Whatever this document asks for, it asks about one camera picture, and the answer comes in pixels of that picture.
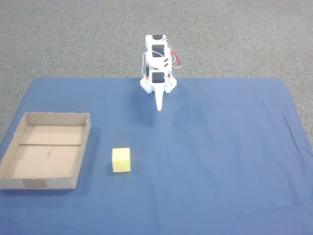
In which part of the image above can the blue cloth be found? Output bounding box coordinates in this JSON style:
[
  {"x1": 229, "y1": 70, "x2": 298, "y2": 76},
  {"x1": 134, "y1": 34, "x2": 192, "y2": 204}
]
[{"x1": 0, "y1": 77, "x2": 313, "y2": 235}]

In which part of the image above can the red and white cable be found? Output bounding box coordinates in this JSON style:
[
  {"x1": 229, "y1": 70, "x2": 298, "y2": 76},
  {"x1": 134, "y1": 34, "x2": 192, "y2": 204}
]
[{"x1": 167, "y1": 39, "x2": 183, "y2": 70}]

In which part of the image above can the yellow foam block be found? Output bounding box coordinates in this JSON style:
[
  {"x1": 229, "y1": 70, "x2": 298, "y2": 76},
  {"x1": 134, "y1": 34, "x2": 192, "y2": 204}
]
[{"x1": 112, "y1": 147, "x2": 132, "y2": 173}]

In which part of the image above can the shallow cardboard box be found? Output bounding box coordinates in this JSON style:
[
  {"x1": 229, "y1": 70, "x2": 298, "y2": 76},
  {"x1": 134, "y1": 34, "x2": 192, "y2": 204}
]
[{"x1": 0, "y1": 112, "x2": 92, "y2": 190}]

